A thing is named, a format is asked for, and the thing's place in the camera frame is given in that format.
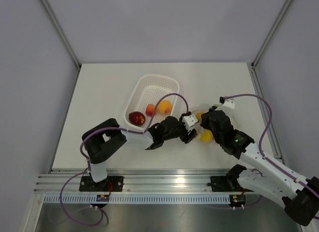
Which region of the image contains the fake dark red apple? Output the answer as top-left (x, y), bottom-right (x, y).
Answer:
top-left (129, 111), bottom-right (146, 126)

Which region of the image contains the black mounting plate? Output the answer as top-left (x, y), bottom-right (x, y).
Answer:
top-left (79, 176), bottom-right (124, 192)
top-left (207, 175), bottom-right (252, 192)

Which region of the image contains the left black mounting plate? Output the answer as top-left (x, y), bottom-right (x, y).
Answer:
top-left (79, 176), bottom-right (124, 192)

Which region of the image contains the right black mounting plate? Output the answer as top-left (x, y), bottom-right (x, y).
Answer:
top-left (207, 175), bottom-right (252, 192)

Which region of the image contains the fake yellow pear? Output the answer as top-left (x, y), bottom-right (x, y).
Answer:
top-left (200, 131), bottom-right (213, 143)

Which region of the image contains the fake mango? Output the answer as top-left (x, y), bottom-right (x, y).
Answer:
top-left (196, 112), bottom-right (203, 122)

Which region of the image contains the right aluminium frame post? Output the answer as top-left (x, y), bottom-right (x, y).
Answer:
top-left (251, 0), bottom-right (295, 70)

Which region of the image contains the white slotted cable duct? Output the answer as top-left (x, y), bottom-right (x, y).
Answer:
top-left (44, 194), bottom-right (230, 205)

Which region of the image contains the fake peach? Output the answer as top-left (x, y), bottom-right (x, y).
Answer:
top-left (145, 104), bottom-right (156, 117)

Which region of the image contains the fake orange fruit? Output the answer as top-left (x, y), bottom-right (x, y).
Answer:
top-left (157, 100), bottom-right (172, 115)

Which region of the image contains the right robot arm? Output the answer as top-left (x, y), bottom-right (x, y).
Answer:
top-left (200, 110), bottom-right (319, 227)

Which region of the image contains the aluminium frame post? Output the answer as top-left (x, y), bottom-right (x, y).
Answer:
top-left (251, 0), bottom-right (295, 70)
top-left (39, 0), bottom-right (82, 71)

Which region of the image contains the left aluminium frame post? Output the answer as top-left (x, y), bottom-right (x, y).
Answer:
top-left (39, 0), bottom-right (82, 71)

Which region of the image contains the white perforated plastic basket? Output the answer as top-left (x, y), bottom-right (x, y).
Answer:
top-left (124, 74), bottom-right (179, 131)

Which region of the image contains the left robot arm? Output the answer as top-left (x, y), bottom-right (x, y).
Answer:
top-left (80, 112), bottom-right (198, 191)

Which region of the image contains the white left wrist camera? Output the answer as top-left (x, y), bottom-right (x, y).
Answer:
top-left (182, 114), bottom-right (198, 131)

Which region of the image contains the clear zip top bag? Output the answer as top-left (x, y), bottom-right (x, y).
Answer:
top-left (186, 103), bottom-right (240, 144)

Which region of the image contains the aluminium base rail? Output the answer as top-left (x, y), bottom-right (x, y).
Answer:
top-left (33, 169), bottom-right (228, 195)

